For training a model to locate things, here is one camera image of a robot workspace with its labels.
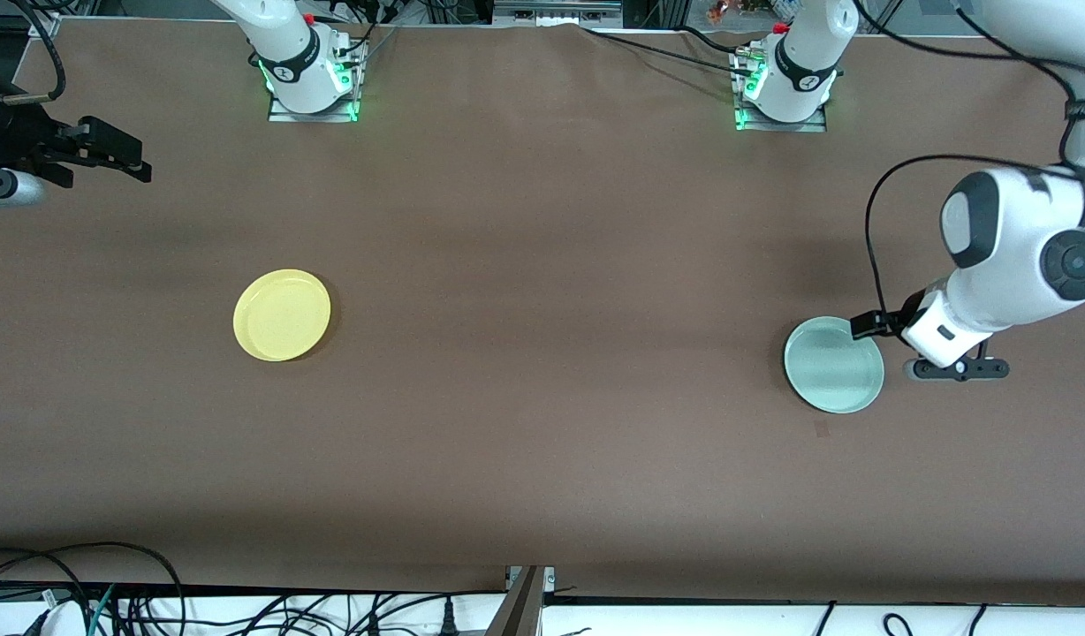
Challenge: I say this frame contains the pale green round plate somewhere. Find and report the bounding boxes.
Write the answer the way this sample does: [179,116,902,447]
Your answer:
[783,316,886,414]

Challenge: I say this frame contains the yellow round plate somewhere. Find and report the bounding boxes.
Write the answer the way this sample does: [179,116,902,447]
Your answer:
[233,269,332,362]

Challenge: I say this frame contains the colourful background items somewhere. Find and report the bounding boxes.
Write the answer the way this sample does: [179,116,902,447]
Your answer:
[706,0,773,23]

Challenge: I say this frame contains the grey metal background device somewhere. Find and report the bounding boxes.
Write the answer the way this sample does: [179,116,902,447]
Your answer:
[494,0,623,26]

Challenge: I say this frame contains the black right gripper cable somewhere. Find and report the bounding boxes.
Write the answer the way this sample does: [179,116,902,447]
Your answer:
[0,0,66,105]

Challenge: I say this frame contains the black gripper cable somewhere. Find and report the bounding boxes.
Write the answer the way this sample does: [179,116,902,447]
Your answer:
[850,0,1085,319]
[0,0,66,105]

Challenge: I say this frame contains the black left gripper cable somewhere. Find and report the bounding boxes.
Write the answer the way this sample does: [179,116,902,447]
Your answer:
[850,0,1085,319]

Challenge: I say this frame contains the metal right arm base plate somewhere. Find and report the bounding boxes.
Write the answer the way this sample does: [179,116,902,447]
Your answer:
[267,35,368,125]

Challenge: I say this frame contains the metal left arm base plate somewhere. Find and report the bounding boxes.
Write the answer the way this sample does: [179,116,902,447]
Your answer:
[730,49,831,133]

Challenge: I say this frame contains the black right base cable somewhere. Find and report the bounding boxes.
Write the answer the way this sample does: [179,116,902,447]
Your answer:
[326,0,402,67]

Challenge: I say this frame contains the short black base cable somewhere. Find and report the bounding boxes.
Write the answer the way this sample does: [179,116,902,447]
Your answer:
[679,25,764,56]

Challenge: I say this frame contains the long black base cable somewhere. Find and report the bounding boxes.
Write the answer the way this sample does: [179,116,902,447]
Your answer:
[580,22,755,80]

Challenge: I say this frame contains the black looped floor cable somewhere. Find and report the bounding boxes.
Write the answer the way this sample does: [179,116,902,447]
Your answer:
[0,552,93,636]
[0,541,186,636]

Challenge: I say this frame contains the green cable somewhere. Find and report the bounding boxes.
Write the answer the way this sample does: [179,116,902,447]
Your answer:
[87,583,117,636]

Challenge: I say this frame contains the aluminium frame profile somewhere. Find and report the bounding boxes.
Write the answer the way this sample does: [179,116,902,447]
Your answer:
[482,565,557,636]

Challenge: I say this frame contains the black floor cable bundle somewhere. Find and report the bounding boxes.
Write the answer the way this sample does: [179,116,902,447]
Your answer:
[118,587,490,636]

